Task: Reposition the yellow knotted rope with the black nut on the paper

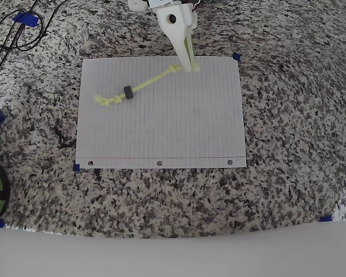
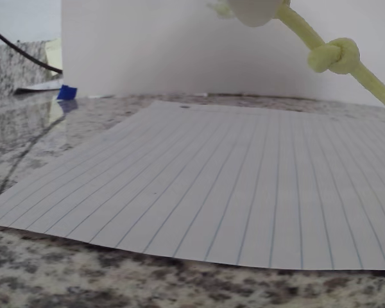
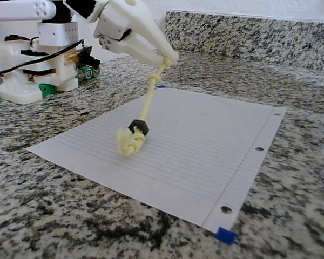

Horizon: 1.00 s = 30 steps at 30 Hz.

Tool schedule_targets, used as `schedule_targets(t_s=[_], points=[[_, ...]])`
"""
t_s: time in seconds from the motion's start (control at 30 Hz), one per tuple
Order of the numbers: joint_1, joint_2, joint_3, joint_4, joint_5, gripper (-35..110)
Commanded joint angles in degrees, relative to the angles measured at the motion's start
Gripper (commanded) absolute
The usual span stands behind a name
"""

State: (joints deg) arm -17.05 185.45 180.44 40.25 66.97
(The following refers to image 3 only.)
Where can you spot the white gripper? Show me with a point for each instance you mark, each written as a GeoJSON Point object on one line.
{"type": "Point", "coordinates": [118, 25]}

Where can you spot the black hex nut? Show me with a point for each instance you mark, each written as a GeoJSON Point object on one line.
{"type": "Point", "coordinates": [141, 125]}

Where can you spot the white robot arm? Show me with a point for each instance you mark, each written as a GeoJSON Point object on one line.
{"type": "Point", "coordinates": [16, 91]}

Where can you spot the blue tape piece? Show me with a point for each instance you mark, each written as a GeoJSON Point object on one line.
{"type": "Point", "coordinates": [161, 87]}
{"type": "Point", "coordinates": [224, 235]}

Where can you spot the granite backsplash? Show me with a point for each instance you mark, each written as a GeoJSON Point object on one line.
{"type": "Point", "coordinates": [245, 37]}

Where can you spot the lined paper sheet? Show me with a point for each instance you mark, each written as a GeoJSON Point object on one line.
{"type": "Point", "coordinates": [191, 162]}

